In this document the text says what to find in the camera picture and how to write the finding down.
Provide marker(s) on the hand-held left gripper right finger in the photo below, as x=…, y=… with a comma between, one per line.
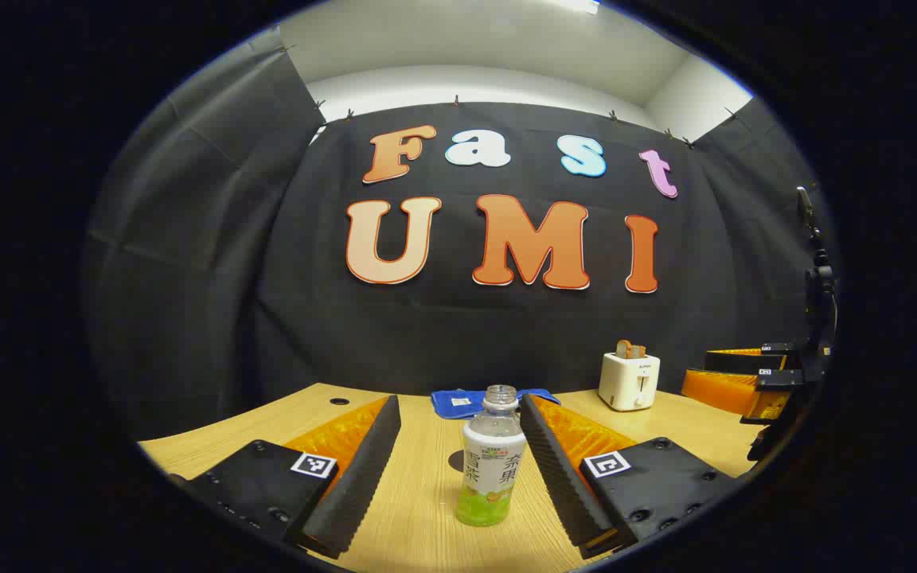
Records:
x=562, y=477

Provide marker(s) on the blue towel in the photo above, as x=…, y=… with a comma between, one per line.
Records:
x=458, y=402

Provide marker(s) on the black backdrop cloth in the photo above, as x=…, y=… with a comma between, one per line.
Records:
x=466, y=334

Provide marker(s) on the white toaster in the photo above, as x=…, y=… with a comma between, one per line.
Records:
x=626, y=386

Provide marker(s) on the clear water bottle green label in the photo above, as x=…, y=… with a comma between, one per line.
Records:
x=490, y=469

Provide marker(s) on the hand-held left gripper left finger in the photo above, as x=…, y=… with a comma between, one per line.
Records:
x=355, y=477

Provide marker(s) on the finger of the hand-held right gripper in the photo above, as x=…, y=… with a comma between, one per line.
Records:
x=745, y=363
x=721, y=390

